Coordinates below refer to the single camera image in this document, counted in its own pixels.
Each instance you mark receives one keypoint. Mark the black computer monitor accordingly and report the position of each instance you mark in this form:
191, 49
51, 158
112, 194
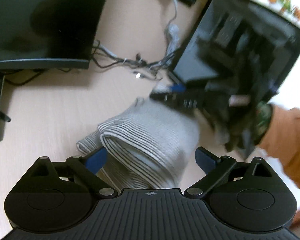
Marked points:
40, 17

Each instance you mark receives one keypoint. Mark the grey striped shirt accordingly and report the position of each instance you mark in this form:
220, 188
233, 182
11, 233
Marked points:
152, 130

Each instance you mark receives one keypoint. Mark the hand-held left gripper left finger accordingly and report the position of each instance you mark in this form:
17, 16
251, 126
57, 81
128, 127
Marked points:
97, 158

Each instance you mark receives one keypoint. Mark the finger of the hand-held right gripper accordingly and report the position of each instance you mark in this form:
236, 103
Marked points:
170, 98
177, 88

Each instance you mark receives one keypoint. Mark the person's right forearm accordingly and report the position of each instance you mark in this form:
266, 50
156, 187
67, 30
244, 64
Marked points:
290, 140

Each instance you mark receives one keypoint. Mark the white glass-sided computer case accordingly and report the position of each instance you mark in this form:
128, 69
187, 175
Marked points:
215, 42

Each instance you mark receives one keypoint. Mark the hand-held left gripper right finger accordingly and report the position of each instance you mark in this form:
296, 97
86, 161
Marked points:
205, 160

